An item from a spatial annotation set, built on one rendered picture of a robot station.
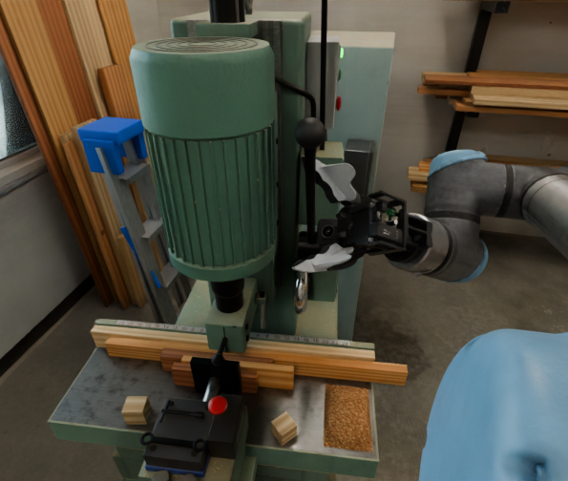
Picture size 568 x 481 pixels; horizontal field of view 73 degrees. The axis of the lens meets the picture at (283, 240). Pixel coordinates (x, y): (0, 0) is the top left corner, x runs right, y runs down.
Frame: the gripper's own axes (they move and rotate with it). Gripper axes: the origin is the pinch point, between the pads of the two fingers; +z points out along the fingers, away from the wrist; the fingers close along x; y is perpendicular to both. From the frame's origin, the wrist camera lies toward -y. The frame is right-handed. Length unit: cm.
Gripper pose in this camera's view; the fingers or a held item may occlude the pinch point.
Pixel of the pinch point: (292, 210)
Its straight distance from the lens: 49.9
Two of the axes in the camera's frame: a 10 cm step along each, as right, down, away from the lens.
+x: -0.9, 9.7, -2.4
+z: -8.1, -2.1, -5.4
